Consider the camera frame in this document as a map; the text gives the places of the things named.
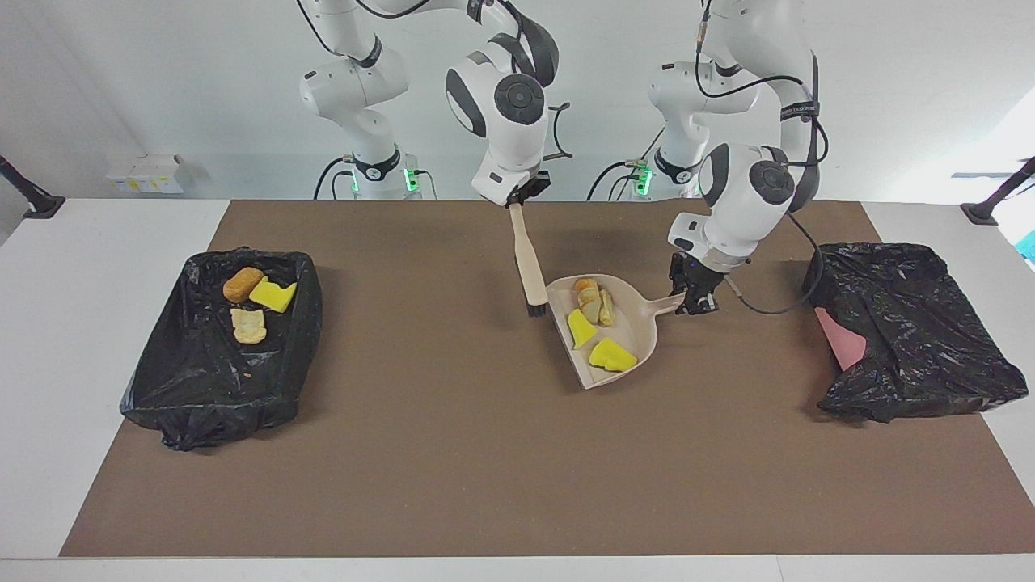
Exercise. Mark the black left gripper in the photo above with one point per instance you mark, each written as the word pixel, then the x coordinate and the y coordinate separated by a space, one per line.
pixel 695 275

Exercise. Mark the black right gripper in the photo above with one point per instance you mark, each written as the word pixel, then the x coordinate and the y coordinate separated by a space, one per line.
pixel 530 187

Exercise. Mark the beige plastic dustpan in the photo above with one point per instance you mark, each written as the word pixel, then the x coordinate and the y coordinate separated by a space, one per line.
pixel 639 323

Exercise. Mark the beige hand brush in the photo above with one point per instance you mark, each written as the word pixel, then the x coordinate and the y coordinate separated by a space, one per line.
pixel 530 267

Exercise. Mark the pale foam chunk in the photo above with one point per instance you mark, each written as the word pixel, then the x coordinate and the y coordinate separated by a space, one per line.
pixel 248 326
pixel 606 309

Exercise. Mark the yellow sponge piece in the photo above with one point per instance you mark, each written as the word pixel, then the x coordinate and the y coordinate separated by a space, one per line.
pixel 273 295
pixel 580 329
pixel 612 356

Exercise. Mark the tan foam chunk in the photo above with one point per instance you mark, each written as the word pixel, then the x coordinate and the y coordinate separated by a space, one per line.
pixel 587 291

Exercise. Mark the brown foam nugget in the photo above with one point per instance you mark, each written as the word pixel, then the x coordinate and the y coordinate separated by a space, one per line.
pixel 243 284

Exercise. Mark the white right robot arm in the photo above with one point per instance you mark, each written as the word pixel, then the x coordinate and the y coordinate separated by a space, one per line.
pixel 501 113

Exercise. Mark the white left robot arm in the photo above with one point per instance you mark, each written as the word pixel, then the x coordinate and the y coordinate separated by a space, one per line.
pixel 744 202

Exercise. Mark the pink bin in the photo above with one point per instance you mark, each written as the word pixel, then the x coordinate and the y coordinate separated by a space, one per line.
pixel 841 339

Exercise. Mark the crumpled black trash bag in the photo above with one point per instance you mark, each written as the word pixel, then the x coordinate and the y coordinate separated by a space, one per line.
pixel 930 339

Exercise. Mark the black bag lined bin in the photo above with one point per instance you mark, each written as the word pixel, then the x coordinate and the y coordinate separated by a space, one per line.
pixel 202 380

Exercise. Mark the brown table mat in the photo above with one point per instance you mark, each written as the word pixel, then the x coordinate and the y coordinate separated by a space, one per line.
pixel 566 469

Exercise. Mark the black stand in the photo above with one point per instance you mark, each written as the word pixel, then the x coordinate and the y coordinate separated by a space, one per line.
pixel 28 194
pixel 999 194

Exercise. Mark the teal object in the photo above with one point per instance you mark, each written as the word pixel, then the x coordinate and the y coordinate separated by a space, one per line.
pixel 1028 246

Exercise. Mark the white wall box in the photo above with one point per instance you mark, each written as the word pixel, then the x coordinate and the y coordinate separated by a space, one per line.
pixel 145 174

